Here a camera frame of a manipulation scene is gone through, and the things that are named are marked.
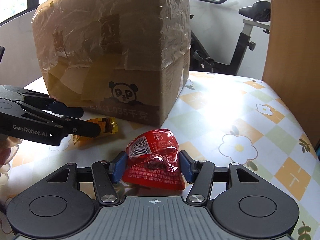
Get red snack packet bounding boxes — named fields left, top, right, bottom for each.
left=122, top=128, right=187, bottom=190

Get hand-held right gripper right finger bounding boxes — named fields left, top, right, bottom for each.
left=179, top=150, right=262, bottom=203

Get plastic-lined cardboard box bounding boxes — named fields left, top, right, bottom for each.
left=32, top=0, right=192, bottom=128

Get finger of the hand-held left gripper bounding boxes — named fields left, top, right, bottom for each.
left=50, top=116, right=102, bottom=138
left=0, top=85, right=84, bottom=119

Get black exercise bike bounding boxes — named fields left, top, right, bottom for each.
left=186, top=0, right=272, bottom=76

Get wooden board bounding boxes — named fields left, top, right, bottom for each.
left=261, top=0, right=320, bottom=161

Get person's left hand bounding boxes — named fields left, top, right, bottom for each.
left=0, top=136, right=20, bottom=167

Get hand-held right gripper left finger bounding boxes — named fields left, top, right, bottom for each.
left=46, top=151, right=128, bottom=204

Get gold candy wrapper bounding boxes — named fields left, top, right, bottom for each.
left=72, top=117, right=120, bottom=145

